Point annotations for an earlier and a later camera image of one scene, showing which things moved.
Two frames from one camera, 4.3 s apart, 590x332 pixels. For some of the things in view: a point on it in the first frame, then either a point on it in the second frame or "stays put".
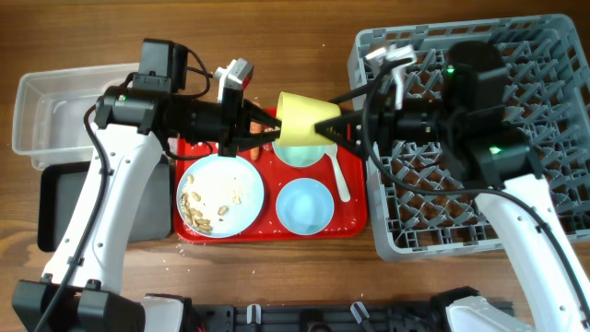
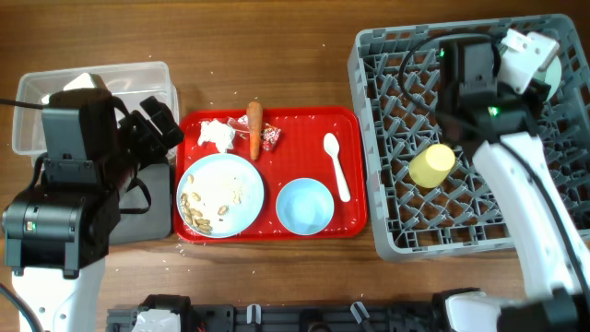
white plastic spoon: (343, 187) stays put
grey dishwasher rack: (421, 204) stays put
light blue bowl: (304, 207) stays put
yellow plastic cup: (299, 116) to (430, 166)
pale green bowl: (299, 156) to (553, 77)
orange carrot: (255, 127) stays put
